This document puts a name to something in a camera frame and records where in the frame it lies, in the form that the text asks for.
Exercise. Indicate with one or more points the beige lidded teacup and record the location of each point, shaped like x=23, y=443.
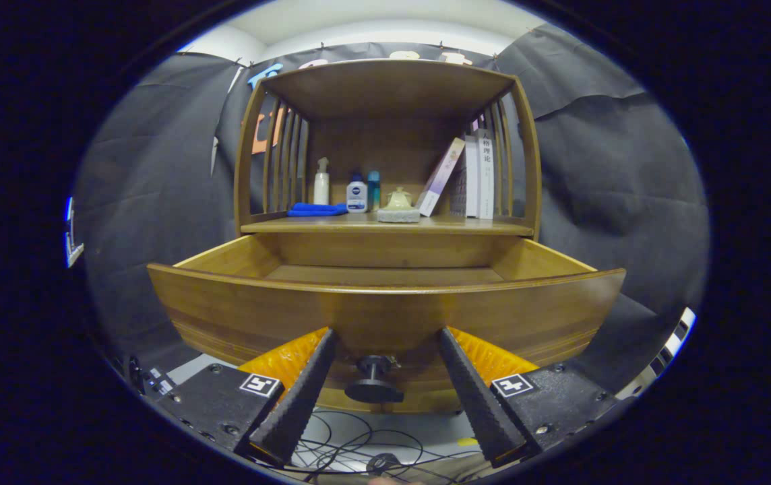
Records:
x=399, y=199

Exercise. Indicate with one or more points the white power strip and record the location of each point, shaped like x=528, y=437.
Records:
x=675, y=337

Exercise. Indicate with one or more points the purple and white book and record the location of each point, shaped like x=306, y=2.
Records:
x=439, y=178

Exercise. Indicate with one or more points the small teal bottle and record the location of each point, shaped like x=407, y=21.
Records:
x=374, y=192

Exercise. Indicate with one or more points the wooden drawer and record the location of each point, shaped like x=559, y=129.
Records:
x=385, y=316

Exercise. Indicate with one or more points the plain white book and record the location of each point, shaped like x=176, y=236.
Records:
x=472, y=182

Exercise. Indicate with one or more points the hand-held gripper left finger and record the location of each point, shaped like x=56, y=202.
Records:
x=301, y=404

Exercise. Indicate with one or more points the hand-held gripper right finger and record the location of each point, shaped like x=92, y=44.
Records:
x=476, y=404

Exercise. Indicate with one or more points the blue folded cloth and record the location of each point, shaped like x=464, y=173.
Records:
x=318, y=209

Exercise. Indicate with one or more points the computer screen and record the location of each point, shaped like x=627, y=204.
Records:
x=72, y=249

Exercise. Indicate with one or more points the white lotion bottle blue cap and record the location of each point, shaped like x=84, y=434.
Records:
x=357, y=199

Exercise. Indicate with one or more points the wooden countertop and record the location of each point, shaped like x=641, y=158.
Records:
x=331, y=222

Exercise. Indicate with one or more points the white pump bottle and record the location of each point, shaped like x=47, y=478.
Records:
x=321, y=188

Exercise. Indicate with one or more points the black backdrop cloth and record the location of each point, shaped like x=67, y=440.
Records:
x=156, y=168

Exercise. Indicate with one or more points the pale green grey-rimmed soap dish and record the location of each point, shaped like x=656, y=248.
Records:
x=398, y=216

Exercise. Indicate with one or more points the white book lettered spine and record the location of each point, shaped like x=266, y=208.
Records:
x=486, y=182

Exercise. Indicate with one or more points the wooden cabinet with slatted sides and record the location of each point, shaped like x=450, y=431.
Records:
x=385, y=87

